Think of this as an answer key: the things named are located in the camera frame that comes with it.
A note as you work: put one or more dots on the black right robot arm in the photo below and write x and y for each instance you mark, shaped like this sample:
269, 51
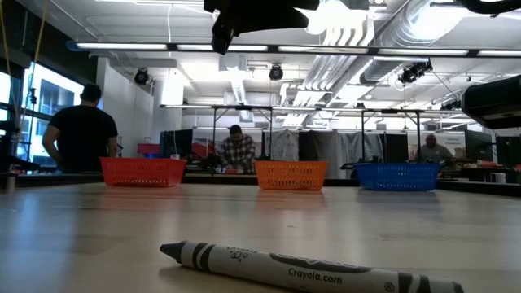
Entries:
488, 5

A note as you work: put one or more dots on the black monitor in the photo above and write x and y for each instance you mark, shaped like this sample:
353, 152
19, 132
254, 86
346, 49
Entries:
478, 145
509, 150
176, 143

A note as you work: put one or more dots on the black round spotlight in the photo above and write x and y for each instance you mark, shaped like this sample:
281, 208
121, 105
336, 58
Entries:
141, 76
276, 72

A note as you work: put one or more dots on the white sign board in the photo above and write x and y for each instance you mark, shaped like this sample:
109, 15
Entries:
458, 142

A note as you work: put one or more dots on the white cup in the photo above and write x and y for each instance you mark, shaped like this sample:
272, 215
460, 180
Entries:
498, 177

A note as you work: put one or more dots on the person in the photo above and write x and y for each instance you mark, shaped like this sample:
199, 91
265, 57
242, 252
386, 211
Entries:
435, 150
81, 134
238, 150

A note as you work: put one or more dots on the white ceiling pipes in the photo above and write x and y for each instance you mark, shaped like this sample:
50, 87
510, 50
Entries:
325, 69

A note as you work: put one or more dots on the overhead light bar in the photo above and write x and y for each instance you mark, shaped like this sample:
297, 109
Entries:
171, 46

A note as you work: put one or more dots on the blue plastic basket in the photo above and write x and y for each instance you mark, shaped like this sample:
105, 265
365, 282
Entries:
397, 177

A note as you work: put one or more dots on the light gray cloth cover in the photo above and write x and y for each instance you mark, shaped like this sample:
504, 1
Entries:
287, 144

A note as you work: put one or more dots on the dark gray cloth cover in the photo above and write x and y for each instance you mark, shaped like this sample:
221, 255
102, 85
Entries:
321, 142

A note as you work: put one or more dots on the gray curtain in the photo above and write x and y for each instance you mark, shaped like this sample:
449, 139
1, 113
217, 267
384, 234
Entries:
358, 146

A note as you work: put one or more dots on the orange plastic basket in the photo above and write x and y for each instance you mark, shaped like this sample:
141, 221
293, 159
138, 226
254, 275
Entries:
291, 176

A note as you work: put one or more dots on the red storage bin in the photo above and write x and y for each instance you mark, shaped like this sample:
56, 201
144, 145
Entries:
148, 148

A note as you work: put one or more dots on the red plastic basket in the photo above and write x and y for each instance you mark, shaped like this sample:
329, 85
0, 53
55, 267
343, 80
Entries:
142, 173

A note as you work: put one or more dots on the large window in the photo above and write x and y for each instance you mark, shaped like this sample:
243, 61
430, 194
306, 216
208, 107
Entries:
53, 89

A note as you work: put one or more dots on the gray crayon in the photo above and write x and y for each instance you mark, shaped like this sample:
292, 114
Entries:
285, 268

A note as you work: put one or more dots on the black shelf rack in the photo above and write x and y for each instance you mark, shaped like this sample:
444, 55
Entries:
6, 142

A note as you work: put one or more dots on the black ceiling camera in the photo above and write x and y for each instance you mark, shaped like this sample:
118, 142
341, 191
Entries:
415, 71
451, 105

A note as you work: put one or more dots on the black background rig frame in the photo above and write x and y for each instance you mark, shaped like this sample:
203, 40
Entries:
390, 110
244, 107

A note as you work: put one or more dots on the black aluminium table frame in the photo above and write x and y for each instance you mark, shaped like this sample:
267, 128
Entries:
224, 179

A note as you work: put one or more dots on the white post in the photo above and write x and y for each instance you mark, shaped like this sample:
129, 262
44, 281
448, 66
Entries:
10, 182

